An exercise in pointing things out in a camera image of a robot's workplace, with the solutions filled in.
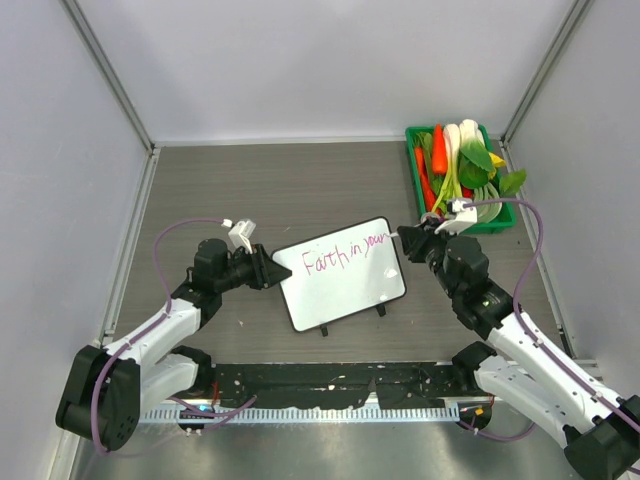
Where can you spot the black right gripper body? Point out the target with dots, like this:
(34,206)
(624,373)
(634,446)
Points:
(432,244)

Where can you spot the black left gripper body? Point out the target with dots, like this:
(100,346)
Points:
(253,265)

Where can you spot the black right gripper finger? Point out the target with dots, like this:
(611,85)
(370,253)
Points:
(413,248)
(412,234)

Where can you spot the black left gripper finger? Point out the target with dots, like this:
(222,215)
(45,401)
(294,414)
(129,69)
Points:
(272,276)
(266,263)

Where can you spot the white whiteboard black frame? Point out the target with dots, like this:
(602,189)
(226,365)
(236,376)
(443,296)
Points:
(340,273)

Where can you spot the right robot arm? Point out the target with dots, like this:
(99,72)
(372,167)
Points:
(514,360)

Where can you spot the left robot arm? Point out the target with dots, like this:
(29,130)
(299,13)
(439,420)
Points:
(108,389)

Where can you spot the blue silver drink can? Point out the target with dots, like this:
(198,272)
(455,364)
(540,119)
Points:
(430,216)

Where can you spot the small orange carrot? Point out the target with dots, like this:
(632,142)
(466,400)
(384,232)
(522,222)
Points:
(428,194)

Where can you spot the green celery stalks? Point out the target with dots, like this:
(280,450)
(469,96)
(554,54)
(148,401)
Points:
(450,190)

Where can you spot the red chili pepper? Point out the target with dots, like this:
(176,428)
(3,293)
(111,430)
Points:
(467,193)

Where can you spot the pale green bok choy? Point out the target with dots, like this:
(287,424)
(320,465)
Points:
(487,212)

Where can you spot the green plastic vegetable bin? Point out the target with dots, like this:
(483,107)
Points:
(505,219)

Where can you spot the large orange carrot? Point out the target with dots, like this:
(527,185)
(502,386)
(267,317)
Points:
(439,161)

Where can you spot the white green bok choy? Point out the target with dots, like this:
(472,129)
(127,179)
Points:
(470,161)

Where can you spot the green leaf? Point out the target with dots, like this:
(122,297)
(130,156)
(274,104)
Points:
(511,183)

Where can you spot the yellow pepper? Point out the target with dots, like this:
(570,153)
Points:
(497,163)

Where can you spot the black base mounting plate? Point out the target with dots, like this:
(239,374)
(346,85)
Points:
(339,386)

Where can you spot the white slotted cable duct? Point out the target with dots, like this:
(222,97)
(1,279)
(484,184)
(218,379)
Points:
(371,412)

